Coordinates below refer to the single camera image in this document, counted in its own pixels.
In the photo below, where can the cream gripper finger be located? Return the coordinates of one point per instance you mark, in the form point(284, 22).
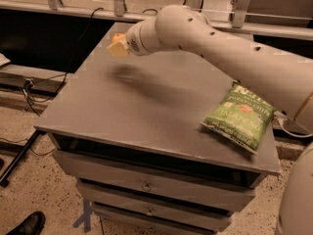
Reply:
point(119, 48)

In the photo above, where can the orange fruit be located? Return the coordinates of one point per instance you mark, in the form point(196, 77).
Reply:
point(117, 37)

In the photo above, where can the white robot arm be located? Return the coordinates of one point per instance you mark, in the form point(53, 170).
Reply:
point(283, 79)

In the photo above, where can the grey drawer cabinet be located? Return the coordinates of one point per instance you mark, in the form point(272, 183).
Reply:
point(147, 111)

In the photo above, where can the green jalapeno chip bag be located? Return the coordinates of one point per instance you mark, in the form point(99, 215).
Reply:
point(242, 117)

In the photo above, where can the top grey drawer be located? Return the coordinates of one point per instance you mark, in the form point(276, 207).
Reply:
point(155, 182)

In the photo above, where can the grey drawer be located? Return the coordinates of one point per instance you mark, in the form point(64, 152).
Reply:
point(155, 182)
point(152, 207)
point(156, 224)

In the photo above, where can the bottom grey drawer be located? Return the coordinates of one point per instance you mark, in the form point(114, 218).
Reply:
point(156, 224)

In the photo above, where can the blue tape cross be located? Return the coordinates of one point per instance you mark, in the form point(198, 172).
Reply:
point(85, 217)

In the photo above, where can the black metal floor bar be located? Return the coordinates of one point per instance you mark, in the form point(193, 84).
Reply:
point(20, 153)

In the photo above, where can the middle grey drawer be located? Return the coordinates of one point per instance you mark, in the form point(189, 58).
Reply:
point(152, 207)

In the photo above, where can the black shoe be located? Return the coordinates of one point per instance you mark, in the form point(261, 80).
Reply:
point(32, 225)

